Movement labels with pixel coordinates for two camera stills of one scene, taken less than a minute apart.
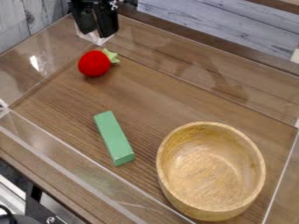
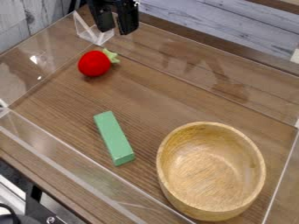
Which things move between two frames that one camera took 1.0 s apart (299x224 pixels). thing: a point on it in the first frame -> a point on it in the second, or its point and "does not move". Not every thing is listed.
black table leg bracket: [35, 208] does not move
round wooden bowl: [210, 171] does not move
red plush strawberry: [95, 62] does not move
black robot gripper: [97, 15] -> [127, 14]
